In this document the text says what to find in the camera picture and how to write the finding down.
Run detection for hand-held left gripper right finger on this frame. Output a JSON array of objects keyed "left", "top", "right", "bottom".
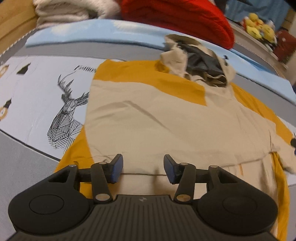
[{"left": 163, "top": 154, "right": 239, "bottom": 204}]

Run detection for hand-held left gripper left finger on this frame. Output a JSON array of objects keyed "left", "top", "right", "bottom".
[{"left": 47, "top": 153, "right": 124, "bottom": 204}]

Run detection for beige and mustard hoodie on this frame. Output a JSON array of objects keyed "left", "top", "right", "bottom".
[{"left": 54, "top": 34, "right": 296, "bottom": 241}]

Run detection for dark red bag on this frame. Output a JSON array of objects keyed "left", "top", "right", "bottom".
[{"left": 273, "top": 29, "right": 294, "bottom": 63}]

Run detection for printed grey bed sheet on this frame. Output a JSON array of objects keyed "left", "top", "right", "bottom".
[{"left": 0, "top": 43, "right": 296, "bottom": 241}]

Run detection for yellow plush toys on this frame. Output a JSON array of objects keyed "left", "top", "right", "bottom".
[{"left": 241, "top": 13, "right": 277, "bottom": 44}]

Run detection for light blue blanket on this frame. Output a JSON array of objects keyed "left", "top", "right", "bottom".
[{"left": 25, "top": 19, "right": 296, "bottom": 105}]

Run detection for blue curtain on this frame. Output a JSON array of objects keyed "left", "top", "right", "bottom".
[{"left": 225, "top": 0, "right": 292, "bottom": 26}]

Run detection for red knitted blanket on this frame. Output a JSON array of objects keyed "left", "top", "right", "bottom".
[{"left": 120, "top": 0, "right": 235, "bottom": 50}]

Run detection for white folded fleece blanket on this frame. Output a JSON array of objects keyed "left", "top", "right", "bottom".
[{"left": 32, "top": 0, "right": 121, "bottom": 29}]

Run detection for wooden headboard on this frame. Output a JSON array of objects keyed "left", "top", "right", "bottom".
[{"left": 0, "top": 0, "right": 39, "bottom": 55}]

